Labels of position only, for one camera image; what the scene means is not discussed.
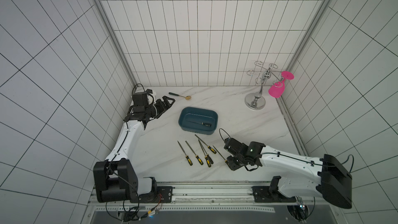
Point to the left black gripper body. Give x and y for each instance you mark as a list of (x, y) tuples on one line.
[(152, 110)]

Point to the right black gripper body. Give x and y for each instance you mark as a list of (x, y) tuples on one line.
[(230, 153)]

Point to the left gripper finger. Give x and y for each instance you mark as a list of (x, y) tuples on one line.
[(162, 107), (165, 101)]

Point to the crossing yellow file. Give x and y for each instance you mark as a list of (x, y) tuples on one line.
[(210, 148)]

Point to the yellow black file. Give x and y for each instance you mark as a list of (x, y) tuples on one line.
[(185, 154), (209, 157), (197, 157), (205, 155)]

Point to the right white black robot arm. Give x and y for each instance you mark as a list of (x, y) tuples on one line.
[(302, 176)]

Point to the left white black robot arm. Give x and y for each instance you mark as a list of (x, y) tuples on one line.
[(115, 178)]

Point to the teal plastic storage box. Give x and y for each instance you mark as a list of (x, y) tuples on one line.
[(200, 115)]

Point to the chrome glass holder stand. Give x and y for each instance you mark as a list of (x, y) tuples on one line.
[(256, 100)]

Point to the pink plastic wine glass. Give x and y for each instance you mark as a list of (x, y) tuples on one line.
[(278, 87)]

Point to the left base wiring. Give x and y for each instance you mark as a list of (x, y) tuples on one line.
[(136, 210)]

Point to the gold spoon dark handle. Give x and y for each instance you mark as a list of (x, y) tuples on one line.
[(185, 97)]

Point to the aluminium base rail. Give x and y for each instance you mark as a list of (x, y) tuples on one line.
[(245, 192)]

